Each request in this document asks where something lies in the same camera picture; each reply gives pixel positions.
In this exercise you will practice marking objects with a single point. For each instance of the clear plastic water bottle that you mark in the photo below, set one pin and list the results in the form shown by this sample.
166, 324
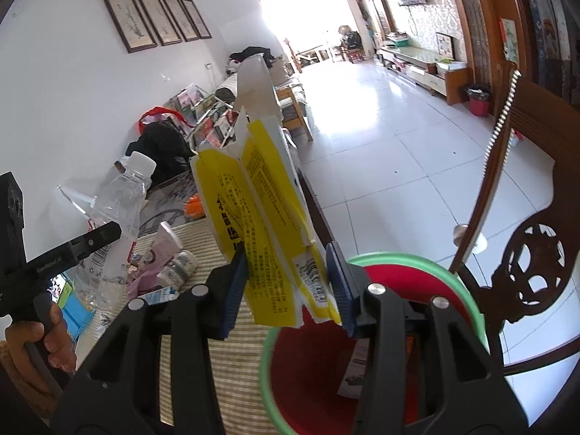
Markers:
120, 199

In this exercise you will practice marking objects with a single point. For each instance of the small red waste bin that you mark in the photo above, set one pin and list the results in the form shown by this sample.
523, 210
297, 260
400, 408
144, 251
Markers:
479, 102

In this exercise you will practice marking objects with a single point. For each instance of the red bin with green rim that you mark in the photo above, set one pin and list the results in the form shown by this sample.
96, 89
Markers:
312, 371

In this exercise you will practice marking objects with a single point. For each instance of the person's left forearm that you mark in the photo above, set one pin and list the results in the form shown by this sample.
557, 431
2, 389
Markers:
18, 371

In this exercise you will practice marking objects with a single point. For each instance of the framed wall picture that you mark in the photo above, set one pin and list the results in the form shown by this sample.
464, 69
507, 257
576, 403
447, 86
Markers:
129, 20
197, 18
180, 18
158, 18

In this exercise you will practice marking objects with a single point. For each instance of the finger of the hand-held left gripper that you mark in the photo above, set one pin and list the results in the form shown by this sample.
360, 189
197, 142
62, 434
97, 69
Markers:
77, 247

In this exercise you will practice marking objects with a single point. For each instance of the black bag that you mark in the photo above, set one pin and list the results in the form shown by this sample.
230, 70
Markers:
163, 149

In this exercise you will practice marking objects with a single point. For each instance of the grey printed tablecloth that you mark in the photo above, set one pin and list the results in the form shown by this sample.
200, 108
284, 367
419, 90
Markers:
167, 199

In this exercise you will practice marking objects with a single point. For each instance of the blue box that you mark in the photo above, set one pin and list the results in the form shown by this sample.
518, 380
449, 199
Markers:
77, 315

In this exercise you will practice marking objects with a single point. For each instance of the carved wooden chair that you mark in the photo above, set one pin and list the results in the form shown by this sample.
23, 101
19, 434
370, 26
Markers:
534, 145

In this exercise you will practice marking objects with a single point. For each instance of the white television cabinet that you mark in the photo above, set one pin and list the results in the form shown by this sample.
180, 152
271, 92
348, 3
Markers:
426, 72

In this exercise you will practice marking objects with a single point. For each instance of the translucent plastic container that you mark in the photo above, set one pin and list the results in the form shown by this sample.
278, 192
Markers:
79, 199

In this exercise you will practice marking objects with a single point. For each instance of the red plastic bag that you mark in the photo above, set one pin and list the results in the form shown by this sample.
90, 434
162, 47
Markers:
152, 113

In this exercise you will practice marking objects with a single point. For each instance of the person's left hand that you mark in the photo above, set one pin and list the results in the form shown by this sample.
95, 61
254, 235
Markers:
61, 340

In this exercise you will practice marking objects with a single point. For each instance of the wooden sofa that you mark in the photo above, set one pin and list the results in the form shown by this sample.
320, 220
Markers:
290, 95

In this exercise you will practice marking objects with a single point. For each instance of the wooden dining chair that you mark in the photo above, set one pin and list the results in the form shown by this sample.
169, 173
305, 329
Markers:
351, 43

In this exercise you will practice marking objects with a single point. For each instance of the blue white milk carton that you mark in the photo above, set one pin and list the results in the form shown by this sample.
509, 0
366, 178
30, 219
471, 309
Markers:
158, 296

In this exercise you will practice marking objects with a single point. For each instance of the striped woven table mat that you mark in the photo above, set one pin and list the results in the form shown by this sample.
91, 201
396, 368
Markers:
235, 371

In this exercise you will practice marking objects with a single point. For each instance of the orange snack packet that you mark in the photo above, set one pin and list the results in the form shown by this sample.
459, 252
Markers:
194, 206

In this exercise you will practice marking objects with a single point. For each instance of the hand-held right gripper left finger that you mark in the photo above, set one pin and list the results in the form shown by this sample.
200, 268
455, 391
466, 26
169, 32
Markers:
233, 290

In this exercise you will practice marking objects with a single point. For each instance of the magazine rack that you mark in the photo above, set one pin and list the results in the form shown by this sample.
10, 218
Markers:
204, 118

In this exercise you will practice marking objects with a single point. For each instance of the black clothes pile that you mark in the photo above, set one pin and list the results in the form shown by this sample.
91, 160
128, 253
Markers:
253, 54

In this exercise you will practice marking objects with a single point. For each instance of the small framed picture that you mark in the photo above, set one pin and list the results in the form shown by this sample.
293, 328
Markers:
445, 46

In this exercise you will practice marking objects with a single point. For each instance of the paper wall calendar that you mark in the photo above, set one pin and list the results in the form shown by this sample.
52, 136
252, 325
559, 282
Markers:
510, 40

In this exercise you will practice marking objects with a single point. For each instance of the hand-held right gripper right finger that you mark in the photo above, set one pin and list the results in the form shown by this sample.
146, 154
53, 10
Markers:
340, 290

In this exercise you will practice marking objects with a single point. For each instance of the torn yellow cardboard carton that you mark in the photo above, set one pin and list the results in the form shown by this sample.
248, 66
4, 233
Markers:
267, 199

